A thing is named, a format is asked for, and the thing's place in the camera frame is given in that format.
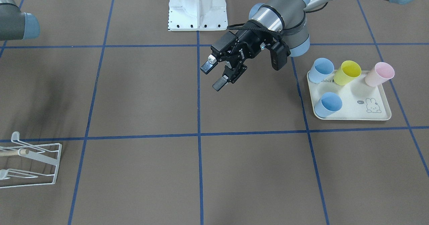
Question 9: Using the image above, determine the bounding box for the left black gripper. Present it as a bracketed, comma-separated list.
[200, 20, 279, 92]

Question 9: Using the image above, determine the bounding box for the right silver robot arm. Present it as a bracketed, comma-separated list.
[0, 0, 40, 41]

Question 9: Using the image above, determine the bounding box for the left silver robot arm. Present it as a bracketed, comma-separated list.
[200, 0, 414, 91]

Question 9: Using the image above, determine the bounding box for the blue cup far corner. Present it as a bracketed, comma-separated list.
[308, 58, 334, 84]

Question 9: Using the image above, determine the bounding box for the blue cup near base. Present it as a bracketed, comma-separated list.
[314, 92, 343, 118]

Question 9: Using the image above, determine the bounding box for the yellow plastic cup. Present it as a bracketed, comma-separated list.
[333, 60, 362, 86]

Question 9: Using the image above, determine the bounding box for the pink plastic cup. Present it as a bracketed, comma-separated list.
[364, 62, 395, 87]

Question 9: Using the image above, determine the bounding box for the cream plastic tray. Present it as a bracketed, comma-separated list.
[307, 70, 392, 121]

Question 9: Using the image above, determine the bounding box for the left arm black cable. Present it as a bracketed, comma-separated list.
[227, 23, 289, 44]

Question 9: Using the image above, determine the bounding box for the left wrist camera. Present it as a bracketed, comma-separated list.
[268, 42, 291, 71]

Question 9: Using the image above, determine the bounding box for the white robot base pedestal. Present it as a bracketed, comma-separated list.
[168, 0, 228, 32]

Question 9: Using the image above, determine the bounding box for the white wire cup rack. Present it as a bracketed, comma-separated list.
[0, 131, 63, 189]

